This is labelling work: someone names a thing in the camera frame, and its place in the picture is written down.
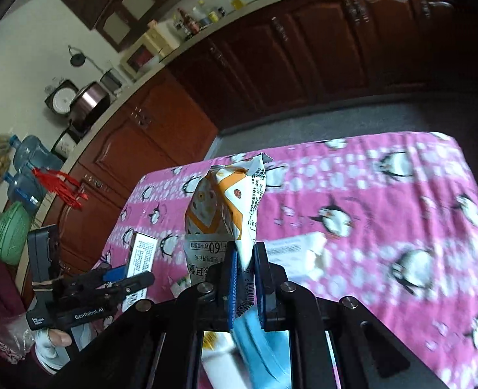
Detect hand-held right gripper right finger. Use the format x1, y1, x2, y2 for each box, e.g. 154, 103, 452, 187
253, 242, 450, 389

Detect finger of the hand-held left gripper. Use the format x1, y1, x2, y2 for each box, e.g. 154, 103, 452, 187
95, 265, 127, 284
109, 271, 156, 302

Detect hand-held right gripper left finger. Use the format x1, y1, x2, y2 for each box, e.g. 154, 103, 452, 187
53, 245, 240, 389

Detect white printed cardboard box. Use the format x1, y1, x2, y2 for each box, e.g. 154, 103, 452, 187
122, 232, 159, 312

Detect blue plastic packet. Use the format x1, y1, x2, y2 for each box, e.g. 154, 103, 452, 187
233, 306, 292, 378

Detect white orange snack packet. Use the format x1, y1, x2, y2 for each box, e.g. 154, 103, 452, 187
184, 152, 273, 309

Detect person's left forearm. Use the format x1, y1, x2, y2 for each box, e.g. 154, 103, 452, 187
32, 331, 71, 375

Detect person's left hand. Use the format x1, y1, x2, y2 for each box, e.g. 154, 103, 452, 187
46, 328, 73, 348

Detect white printed paper sheet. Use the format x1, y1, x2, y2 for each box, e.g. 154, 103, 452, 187
265, 233, 328, 276

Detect clear plastic bag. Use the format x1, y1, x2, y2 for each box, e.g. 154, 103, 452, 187
0, 315, 34, 364

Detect red knot ornament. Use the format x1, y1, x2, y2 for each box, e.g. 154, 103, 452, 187
32, 166, 89, 211

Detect green plastic basket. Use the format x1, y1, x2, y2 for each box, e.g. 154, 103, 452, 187
0, 200, 33, 266

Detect blue water jug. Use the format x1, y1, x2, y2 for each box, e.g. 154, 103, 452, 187
3, 170, 47, 212
11, 135, 63, 173

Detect white patterned container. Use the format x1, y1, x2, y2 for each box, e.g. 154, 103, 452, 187
53, 130, 79, 160

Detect pink penguin printed blanket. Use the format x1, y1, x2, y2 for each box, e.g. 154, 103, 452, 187
101, 131, 478, 389

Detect silver rice cooker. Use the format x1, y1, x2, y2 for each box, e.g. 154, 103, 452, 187
68, 81, 112, 130

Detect round white black appliance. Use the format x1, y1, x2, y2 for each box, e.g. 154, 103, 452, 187
44, 79, 79, 116

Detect black metal canister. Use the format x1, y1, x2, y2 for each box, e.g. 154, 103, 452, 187
100, 69, 123, 92

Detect cream microwave oven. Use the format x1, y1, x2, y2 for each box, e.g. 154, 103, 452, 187
121, 36, 162, 77

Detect wooden base cabinets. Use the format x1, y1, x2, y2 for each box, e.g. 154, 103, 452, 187
16, 0, 478, 292

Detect cream plastic container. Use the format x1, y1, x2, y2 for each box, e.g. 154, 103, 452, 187
146, 20, 182, 55

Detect dark brown sauce bottle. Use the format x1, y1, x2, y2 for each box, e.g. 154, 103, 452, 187
180, 8, 199, 36

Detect black round wall hanger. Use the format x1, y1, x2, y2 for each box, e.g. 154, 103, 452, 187
69, 44, 102, 74

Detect wooden wall cabinet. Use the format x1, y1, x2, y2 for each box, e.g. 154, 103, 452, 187
61, 0, 205, 53

